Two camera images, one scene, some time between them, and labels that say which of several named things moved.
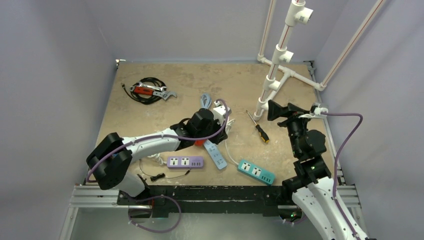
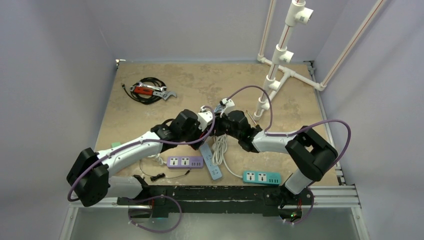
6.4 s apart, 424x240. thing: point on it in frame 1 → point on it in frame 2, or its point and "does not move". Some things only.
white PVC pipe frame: [279, 76] does not move
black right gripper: [288, 116] → [222, 124]
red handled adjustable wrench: [163, 95] does not move
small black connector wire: [159, 175] does not move
